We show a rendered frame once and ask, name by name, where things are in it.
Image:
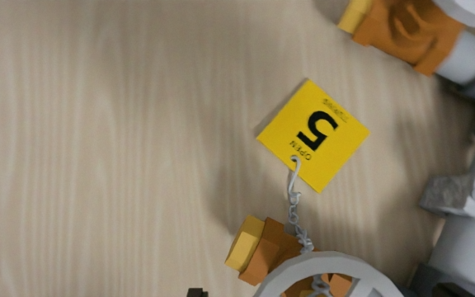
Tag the yellow square tag with silver chain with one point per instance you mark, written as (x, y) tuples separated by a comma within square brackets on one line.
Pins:
[(319, 135)]

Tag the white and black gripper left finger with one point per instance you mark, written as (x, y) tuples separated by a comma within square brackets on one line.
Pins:
[(197, 292)]

